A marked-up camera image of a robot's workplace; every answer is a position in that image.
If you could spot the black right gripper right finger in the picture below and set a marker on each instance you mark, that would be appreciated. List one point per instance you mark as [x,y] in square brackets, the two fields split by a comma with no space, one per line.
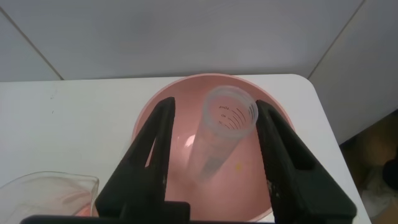
[298,189]

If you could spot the test tube with red pigment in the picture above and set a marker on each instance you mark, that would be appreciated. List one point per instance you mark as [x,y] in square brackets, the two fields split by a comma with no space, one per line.
[214,149]

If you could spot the clear glass beaker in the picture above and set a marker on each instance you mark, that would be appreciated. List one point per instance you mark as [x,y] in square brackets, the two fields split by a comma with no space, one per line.
[46,193]

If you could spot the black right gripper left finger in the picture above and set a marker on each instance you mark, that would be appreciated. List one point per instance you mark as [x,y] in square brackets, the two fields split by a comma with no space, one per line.
[146,180]

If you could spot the pink plastic bowl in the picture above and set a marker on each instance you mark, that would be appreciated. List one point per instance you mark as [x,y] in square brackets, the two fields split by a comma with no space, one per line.
[236,193]

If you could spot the black office chair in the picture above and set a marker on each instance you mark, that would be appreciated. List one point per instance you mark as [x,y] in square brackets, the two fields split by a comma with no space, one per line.
[391,174]

